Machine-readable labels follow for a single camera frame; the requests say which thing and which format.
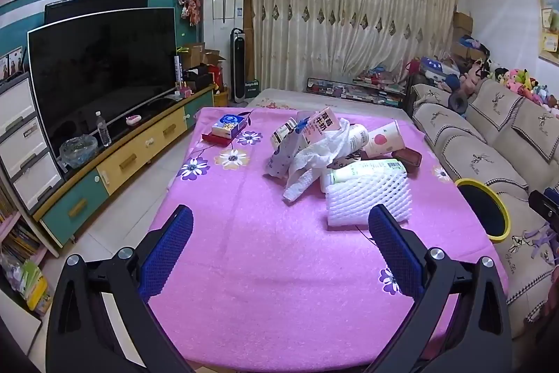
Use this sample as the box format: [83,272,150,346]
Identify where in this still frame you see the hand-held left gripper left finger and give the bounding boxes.
[46,205,195,373]

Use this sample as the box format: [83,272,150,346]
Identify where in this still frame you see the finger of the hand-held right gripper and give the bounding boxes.
[528,190,553,220]

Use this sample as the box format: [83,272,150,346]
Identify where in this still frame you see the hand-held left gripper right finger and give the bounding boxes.
[364,205,511,373]

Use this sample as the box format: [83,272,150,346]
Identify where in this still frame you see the yellow rimmed black trash bin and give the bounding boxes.
[454,178,511,243]

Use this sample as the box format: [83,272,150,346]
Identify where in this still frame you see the white foam fruit net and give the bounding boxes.
[325,171,413,231]

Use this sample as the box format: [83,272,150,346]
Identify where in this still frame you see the white green yogurt bottle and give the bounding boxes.
[321,158,407,194]

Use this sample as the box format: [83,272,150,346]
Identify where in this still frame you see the dark red box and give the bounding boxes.
[391,146,423,173]

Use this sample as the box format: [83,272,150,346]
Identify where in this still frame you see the pink strawberry drink carton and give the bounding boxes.
[362,120,405,159]

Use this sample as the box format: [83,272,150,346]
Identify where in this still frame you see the white paper cup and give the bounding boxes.
[345,124,370,153]

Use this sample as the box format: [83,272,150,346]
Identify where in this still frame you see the white plastic bag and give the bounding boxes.
[283,117,352,201]

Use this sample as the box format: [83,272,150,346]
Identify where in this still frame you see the brown white can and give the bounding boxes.
[268,117,298,151]

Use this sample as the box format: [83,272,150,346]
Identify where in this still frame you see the beige sofa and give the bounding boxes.
[411,78,559,339]

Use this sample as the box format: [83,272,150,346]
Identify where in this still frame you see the pink floral tablecloth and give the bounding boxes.
[146,106,509,365]

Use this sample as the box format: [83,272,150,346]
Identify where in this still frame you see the yellow green tv cabinet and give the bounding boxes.
[32,85,217,256]

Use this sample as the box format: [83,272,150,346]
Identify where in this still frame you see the pile of plush toys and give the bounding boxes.
[404,56,559,118]

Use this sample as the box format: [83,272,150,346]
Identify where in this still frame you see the flat red box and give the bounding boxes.
[201,128,239,147]

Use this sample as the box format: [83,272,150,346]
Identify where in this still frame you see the dark neck pillow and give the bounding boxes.
[448,91,470,116]

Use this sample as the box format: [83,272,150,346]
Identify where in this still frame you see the glass ashtray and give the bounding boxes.
[59,135,99,169]

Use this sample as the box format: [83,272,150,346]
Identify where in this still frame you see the clear water bottle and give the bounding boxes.
[95,111,112,147]

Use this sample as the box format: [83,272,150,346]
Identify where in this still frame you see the blue tissue box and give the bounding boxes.
[211,114,247,138]

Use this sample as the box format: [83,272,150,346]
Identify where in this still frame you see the pile of books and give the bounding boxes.
[0,189,49,317]

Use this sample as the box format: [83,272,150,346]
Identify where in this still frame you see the low glass shelf with books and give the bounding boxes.
[306,77,409,108]

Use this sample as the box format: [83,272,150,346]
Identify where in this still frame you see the black box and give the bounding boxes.
[186,67,215,89]

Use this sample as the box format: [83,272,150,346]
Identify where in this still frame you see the floral bed sheet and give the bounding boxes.
[247,88,413,116]

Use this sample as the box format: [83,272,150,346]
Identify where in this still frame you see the stack of cardboard boxes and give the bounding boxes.
[450,10,474,59]

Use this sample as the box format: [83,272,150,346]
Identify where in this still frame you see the white drawer cabinet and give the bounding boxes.
[0,71,64,216]

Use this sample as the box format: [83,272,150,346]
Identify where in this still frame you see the curved black television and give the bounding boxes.
[27,7,177,164]

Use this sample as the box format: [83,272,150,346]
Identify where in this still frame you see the open cardboard boxes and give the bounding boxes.
[177,43,225,70]

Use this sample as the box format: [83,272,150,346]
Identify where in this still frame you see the black tower fan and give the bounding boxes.
[231,28,247,103]

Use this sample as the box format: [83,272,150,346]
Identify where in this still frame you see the cream embroidered curtain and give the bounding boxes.
[242,0,461,94]

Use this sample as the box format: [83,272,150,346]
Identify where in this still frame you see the standing photo frames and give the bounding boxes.
[0,46,24,83]

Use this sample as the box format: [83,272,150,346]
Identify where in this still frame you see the white standing air conditioner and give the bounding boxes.
[203,0,245,96]

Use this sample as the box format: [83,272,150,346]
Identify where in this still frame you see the framed wall picture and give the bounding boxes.
[536,0,559,63]

